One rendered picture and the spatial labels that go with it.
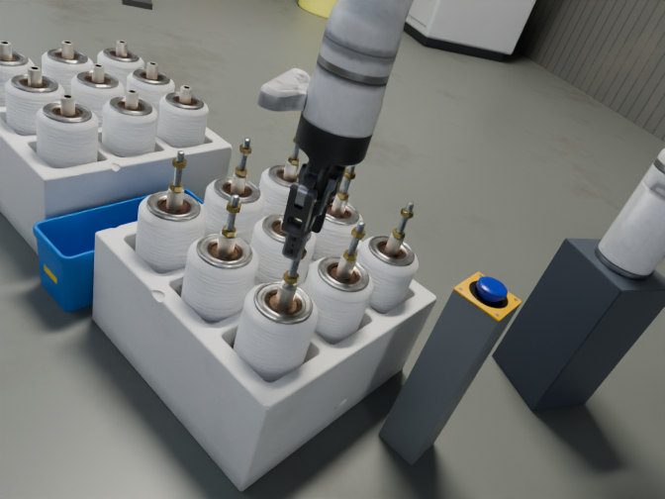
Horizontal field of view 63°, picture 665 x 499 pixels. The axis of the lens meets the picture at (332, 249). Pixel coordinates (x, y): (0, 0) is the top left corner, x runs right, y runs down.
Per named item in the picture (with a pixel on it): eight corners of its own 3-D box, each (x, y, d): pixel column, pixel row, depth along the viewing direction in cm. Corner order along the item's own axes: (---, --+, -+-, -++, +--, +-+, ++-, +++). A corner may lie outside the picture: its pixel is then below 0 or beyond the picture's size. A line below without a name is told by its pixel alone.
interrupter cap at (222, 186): (217, 203, 83) (217, 199, 83) (209, 177, 89) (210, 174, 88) (264, 206, 86) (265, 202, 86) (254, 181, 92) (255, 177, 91)
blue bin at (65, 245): (178, 234, 115) (185, 185, 109) (211, 263, 111) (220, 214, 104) (32, 280, 94) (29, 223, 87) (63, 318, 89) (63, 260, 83)
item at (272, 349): (240, 434, 73) (268, 339, 63) (211, 380, 78) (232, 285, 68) (301, 411, 78) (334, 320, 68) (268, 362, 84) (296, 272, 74)
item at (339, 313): (336, 343, 92) (369, 258, 82) (343, 388, 84) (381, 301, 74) (281, 336, 89) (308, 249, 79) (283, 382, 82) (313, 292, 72)
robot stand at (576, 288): (542, 350, 117) (619, 239, 101) (585, 404, 107) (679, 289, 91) (491, 355, 111) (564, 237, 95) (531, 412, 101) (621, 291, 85)
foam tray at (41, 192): (127, 138, 142) (132, 71, 132) (220, 216, 125) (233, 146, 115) (-43, 162, 115) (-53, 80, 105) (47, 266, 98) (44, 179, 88)
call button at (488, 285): (481, 283, 74) (487, 271, 72) (506, 300, 72) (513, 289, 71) (467, 293, 71) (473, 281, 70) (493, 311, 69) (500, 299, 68)
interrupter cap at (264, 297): (271, 332, 64) (272, 328, 64) (242, 291, 69) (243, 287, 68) (323, 318, 69) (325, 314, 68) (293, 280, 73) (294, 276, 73)
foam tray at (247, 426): (264, 253, 118) (282, 182, 108) (402, 369, 101) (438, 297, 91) (91, 319, 91) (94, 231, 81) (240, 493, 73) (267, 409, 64)
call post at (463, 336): (402, 413, 92) (477, 272, 75) (434, 442, 89) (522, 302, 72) (377, 435, 87) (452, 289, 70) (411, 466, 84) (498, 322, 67)
